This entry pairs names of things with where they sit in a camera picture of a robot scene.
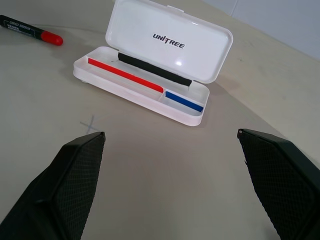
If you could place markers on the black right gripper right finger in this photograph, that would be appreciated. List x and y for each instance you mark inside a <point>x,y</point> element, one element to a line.
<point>280,180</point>

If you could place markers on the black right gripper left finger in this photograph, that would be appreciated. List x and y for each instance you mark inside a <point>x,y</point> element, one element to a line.
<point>60,190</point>

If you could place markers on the white Unitree pencil case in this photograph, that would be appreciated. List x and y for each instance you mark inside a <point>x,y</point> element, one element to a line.
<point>160,60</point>

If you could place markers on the black marker with red cap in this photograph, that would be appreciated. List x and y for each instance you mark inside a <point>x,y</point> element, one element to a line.
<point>30,31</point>

